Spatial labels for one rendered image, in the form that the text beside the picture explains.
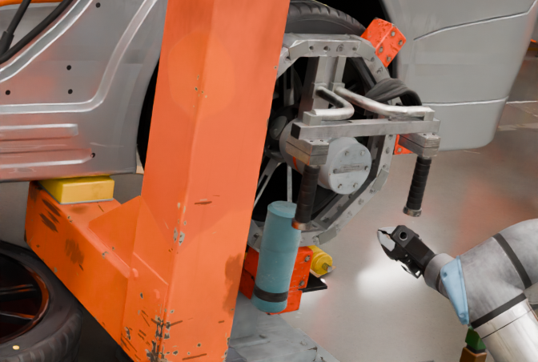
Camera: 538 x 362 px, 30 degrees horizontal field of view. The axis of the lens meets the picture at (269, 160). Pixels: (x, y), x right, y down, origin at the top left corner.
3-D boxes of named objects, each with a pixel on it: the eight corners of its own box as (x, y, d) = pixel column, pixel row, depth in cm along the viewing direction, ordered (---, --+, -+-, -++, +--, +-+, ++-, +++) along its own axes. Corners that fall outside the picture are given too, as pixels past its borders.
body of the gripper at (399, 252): (401, 270, 257) (433, 291, 248) (387, 251, 252) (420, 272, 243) (420, 247, 258) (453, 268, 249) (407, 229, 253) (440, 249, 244)
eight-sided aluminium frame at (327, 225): (359, 227, 274) (401, 34, 257) (375, 238, 270) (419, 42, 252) (189, 249, 243) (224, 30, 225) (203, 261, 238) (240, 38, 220)
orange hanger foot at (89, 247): (84, 234, 254) (99, 104, 243) (187, 335, 216) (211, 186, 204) (21, 240, 245) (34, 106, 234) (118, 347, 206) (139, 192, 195)
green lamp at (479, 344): (475, 339, 215) (480, 322, 213) (489, 348, 212) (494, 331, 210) (463, 342, 212) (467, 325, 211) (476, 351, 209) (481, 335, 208)
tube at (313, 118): (319, 97, 241) (327, 54, 237) (370, 124, 226) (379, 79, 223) (258, 98, 230) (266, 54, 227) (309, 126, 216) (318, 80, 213)
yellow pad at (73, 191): (89, 178, 247) (91, 160, 245) (114, 200, 237) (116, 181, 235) (36, 183, 239) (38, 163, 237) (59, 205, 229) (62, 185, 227)
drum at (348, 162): (315, 163, 256) (325, 110, 252) (368, 195, 240) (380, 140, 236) (271, 166, 248) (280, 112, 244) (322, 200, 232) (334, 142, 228)
